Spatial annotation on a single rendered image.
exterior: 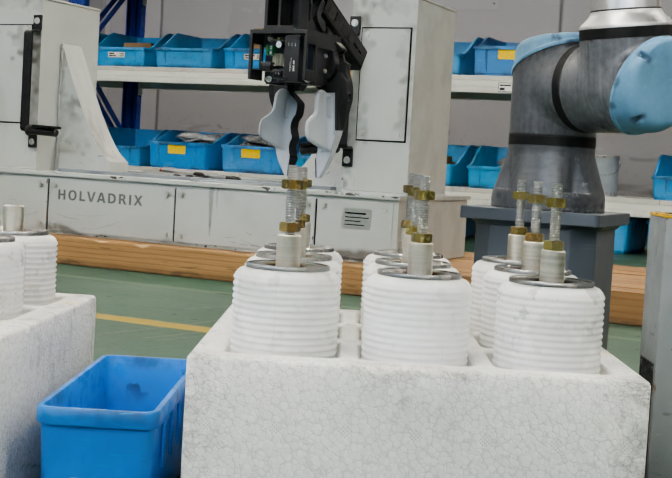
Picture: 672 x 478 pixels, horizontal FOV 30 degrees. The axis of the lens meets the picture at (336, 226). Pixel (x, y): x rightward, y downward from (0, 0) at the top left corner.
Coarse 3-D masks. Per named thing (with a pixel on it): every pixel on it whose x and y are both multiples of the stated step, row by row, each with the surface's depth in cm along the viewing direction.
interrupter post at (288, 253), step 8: (280, 240) 111; (288, 240) 111; (296, 240) 111; (280, 248) 111; (288, 248) 111; (296, 248) 111; (280, 256) 111; (288, 256) 111; (296, 256) 111; (280, 264) 111; (288, 264) 111; (296, 264) 112
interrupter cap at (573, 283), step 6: (510, 276) 112; (516, 276) 114; (522, 276) 114; (528, 276) 115; (534, 276) 115; (516, 282) 110; (522, 282) 110; (528, 282) 109; (534, 282) 109; (540, 282) 109; (546, 282) 108; (552, 282) 110; (564, 282) 113; (570, 282) 113; (576, 282) 112; (582, 282) 111; (588, 282) 112; (570, 288) 108; (576, 288) 109; (582, 288) 109
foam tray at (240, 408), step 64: (192, 384) 105; (256, 384) 105; (320, 384) 105; (384, 384) 105; (448, 384) 105; (512, 384) 105; (576, 384) 105; (640, 384) 105; (192, 448) 105; (256, 448) 105; (320, 448) 105; (384, 448) 105; (448, 448) 105; (512, 448) 105; (576, 448) 105; (640, 448) 105
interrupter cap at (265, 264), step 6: (246, 264) 111; (252, 264) 110; (258, 264) 110; (264, 264) 111; (270, 264) 113; (300, 264) 114; (306, 264) 114; (312, 264) 114; (318, 264) 114; (324, 264) 113; (270, 270) 109; (276, 270) 109; (282, 270) 109; (288, 270) 108; (294, 270) 109; (300, 270) 109; (306, 270) 109; (312, 270) 109; (318, 270) 110; (324, 270) 110
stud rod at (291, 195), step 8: (288, 168) 112; (296, 168) 111; (288, 176) 112; (296, 176) 112; (288, 192) 112; (296, 192) 112; (288, 200) 112; (296, 200) 112; (288, 208) 112; (296, 208) 112; (288, 216) 112; (288, 232) 112
